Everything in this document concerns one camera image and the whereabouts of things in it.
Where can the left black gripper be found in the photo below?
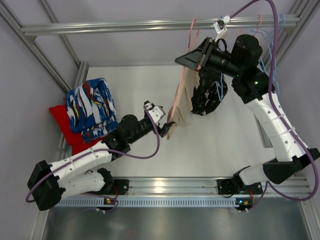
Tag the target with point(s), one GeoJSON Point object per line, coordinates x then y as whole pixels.
{"type": "Point", "coordinates": [158, 127]}

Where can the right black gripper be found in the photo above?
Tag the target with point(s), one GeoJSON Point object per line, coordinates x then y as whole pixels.
{"type": "Point", "coordinates": [205, 53]}

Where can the beige trousers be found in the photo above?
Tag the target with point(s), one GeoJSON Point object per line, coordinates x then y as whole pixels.
{"type": "Point", "coordinates": [182, 104]}

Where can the pink wire hanger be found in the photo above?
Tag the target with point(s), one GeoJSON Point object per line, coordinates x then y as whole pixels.
{"type": "Point", "coordinates": [191, 42]}
{"type": "Point", "coordinates": [242, 31]}

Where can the blue patterned trousers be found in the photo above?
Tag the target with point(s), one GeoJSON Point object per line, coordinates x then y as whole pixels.
{"type": "Point", "coordinates": [91, 110]}

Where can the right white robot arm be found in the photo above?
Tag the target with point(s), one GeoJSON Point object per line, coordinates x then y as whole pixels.
{"type": "Point", "coordinates": [259, 96]}

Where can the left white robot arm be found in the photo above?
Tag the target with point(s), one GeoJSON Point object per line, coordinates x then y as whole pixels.
{"type": "Point", "coordinates": [82, 173]}

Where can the black patterned trousers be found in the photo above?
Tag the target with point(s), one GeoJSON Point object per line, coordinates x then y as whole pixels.
{"type": "Point", "coordinates": [205, 97]}

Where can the blue hanger holding trousers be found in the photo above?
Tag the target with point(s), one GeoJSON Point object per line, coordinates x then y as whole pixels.
{"type": "Point", "coordinates": [219, 88]}

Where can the red garment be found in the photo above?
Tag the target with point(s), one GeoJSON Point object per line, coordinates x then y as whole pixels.
{"type": "Point", "coordinates": [74, 140]}

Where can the teal laundry basket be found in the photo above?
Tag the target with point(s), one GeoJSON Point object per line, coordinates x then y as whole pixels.
{"type": "Point", "coordinates": [68, 150]}

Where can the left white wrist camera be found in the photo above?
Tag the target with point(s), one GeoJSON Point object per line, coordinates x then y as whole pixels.
{"type": "Point", "coordinates": [150, 110]}

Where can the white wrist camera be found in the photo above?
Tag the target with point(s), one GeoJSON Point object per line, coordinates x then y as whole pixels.
{"type": "Point", "coordinates": [220, 26]}
{"type": "Point", "coordinates": [150, 110]}

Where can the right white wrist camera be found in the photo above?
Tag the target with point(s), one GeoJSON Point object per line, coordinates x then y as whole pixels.
{"type": "Point", "coordinates": [220, 26]}

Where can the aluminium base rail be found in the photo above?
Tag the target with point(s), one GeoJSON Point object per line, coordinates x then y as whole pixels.
{"type": "Point", "coordinates": [183, 186]}

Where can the aluminium hanging rail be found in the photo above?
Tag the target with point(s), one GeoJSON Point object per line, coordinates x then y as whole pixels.
{"type": "Point", "coordinates": [289, 20]}

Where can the aluminium frame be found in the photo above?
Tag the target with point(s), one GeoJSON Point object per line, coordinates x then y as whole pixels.
{"type": "Point", "coordinates": [33, 76]}

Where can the grey slotted cable duct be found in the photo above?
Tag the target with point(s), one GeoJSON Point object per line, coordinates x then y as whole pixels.
{"type": "Point", "coordinates": [148, 202]}

